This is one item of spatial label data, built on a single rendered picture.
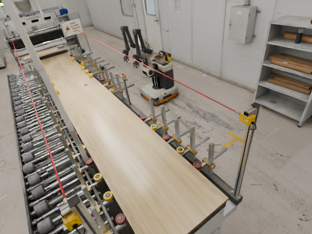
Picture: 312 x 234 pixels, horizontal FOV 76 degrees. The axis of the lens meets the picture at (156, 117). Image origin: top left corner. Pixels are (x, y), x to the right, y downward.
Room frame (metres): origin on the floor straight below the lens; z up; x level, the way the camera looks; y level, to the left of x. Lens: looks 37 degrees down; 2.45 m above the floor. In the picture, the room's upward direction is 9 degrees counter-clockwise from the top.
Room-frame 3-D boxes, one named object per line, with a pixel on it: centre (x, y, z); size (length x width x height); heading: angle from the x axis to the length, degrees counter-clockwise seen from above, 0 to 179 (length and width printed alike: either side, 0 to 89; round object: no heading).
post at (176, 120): (1.67, -0.21, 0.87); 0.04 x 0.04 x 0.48; 29
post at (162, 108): (1.89, -0.09, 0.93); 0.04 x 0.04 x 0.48; 29
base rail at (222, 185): (3.15, 0.61, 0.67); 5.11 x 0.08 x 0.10; 29
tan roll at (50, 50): (5.21, 2.38, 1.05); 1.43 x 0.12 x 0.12; 119
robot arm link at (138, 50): (3.55, 0.13, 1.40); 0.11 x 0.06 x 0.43; 29
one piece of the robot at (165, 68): (4.01, -0.24, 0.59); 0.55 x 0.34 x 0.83; 29
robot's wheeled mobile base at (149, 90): (3.96, -0.16, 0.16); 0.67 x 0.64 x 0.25; 119
